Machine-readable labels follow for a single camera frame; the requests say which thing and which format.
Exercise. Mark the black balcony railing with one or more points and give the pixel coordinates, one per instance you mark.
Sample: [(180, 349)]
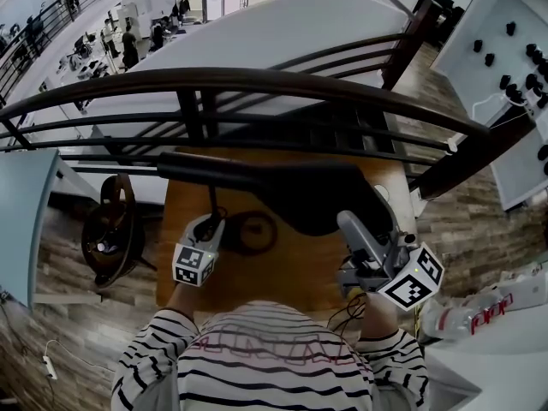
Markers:
[(43, 32)]

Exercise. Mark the plain white table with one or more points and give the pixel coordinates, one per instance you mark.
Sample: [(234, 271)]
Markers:
[(522, 174)]

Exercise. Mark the light blue table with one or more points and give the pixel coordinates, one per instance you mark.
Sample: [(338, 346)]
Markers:
[(21, 212)]

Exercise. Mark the white power strip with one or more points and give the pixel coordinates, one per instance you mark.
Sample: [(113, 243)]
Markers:
[(50, 367)]

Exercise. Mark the yellow black striped strip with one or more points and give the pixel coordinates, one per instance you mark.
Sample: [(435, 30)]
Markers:
[(417, 325)]

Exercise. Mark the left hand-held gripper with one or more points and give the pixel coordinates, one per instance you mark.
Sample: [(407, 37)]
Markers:
[(188, 263)]

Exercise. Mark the brown round wooden chair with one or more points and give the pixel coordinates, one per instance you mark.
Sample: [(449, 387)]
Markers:
[(120, 229)]

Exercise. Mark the small white bottle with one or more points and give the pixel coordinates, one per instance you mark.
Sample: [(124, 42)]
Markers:
[(102, 246)]

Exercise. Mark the white table with black parts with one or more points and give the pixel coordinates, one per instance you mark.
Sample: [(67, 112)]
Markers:
[(471, 19)]

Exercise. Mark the black desk lamp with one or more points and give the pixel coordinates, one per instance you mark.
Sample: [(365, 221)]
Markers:
[(308, 195)]

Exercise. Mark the small white box on railing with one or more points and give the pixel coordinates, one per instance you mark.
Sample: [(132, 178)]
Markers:
[(451, 144)]

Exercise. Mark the brown wooden table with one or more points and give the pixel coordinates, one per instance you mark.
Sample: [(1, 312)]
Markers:
[(299, 272)]

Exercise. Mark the dark curved metal railing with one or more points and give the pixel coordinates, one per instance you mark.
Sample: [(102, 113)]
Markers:
[(257, 79)]

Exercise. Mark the person's right forearm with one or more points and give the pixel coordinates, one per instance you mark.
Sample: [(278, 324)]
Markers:
[(379, 315)]

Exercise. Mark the clear bottle with red label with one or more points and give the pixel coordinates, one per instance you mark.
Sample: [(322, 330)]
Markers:
[(454, 319)]

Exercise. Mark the person's striped white shirt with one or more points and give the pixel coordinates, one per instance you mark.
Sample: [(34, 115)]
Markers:
[(265, 371)]

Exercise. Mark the group of small black parts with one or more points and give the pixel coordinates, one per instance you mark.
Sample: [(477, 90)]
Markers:
[(511, 92)]

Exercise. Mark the person's left forearm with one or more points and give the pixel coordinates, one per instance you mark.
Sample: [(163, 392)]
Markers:
[(182, 300)]

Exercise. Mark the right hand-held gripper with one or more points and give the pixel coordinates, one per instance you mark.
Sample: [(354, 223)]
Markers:
[(411, 281)]

